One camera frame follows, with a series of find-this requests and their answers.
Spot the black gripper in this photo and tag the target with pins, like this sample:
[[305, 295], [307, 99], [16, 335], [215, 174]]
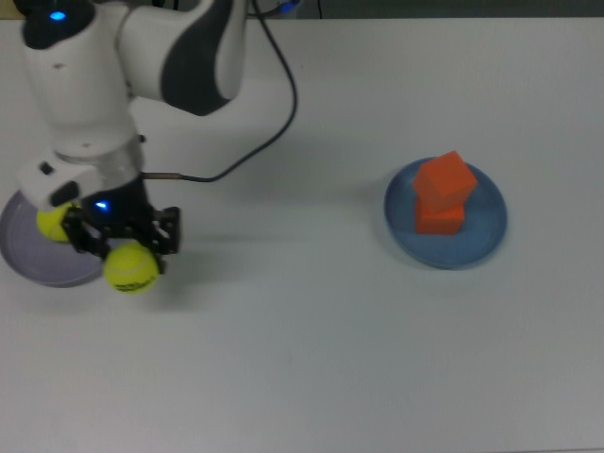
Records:
[[125, 207]]

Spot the yellow tennis ball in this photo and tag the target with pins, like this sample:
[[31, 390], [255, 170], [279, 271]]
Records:
[[49, 226], [129, 269]]

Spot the orange cube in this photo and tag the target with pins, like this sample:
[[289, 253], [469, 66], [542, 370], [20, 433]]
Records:
[[443, 181], [439, 222]]

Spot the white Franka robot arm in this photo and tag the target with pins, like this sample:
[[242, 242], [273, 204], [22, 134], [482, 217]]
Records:
[[75, 85]]

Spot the purple plate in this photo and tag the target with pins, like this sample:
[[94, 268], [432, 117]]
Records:
[[38, 264]]

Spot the blue plate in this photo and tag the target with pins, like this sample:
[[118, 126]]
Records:
[[486, 236]]

